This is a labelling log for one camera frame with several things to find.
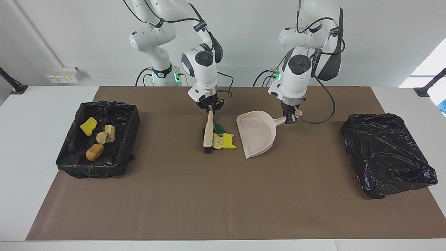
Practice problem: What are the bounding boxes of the beige hand brush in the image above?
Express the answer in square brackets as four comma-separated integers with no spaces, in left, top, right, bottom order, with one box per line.
[203,110,214,154]

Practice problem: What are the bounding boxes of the beige plastic dustpan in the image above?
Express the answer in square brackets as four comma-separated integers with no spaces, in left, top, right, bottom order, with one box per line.
[236,110,303,159]

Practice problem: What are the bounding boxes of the notched yellow sponge piece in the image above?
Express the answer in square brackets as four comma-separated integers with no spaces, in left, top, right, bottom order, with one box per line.
[222,133,238,150]

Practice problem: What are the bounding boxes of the brown bread roll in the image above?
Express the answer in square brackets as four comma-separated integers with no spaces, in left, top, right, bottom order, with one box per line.
[86,143,105,162]

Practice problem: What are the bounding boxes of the black bag lined bin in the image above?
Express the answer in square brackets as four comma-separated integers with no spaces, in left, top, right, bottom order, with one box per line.
[340,113,438,199]
[56,100,140,179]

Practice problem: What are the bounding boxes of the brown table mat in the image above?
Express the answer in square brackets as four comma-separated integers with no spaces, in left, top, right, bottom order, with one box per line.
[26,86,446,241]

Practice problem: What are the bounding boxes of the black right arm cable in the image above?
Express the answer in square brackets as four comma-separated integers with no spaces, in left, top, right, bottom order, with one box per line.
[124,0,234,99]

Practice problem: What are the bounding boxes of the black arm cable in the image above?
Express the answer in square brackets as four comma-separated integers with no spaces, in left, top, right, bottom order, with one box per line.
[124,0,234,99]
[296,0,346,124]

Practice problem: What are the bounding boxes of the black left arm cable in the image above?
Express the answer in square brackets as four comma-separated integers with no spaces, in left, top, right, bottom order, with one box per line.
[296,0,346,124]

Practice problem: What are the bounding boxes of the black base power cable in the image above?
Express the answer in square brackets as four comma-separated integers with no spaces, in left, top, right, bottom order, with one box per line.
[135,68,154,87]
[253,54,288,87]

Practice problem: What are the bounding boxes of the black camera stand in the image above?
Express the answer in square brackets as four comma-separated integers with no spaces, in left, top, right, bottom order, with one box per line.
[0,67,28,94]
[414,68,446,97]

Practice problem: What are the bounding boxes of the white wall socket box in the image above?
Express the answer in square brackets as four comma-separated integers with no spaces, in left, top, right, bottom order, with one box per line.
[46,67,83,84]

